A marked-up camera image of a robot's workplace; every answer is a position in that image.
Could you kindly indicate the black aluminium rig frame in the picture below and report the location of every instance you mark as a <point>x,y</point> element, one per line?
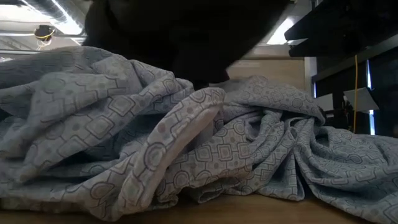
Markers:
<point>385,93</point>

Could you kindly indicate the black overhead camera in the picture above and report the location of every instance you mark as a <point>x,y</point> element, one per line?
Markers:
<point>44,32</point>

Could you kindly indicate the dark grey garment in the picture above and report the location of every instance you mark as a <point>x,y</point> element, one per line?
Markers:
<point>186,37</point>

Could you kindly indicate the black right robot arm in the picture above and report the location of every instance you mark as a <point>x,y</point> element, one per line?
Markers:
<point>335,28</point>

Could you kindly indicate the grey angled panel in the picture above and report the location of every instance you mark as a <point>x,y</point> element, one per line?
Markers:
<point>360,99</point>

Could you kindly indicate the light blue patterned garment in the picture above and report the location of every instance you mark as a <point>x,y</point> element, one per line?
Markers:
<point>124,124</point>

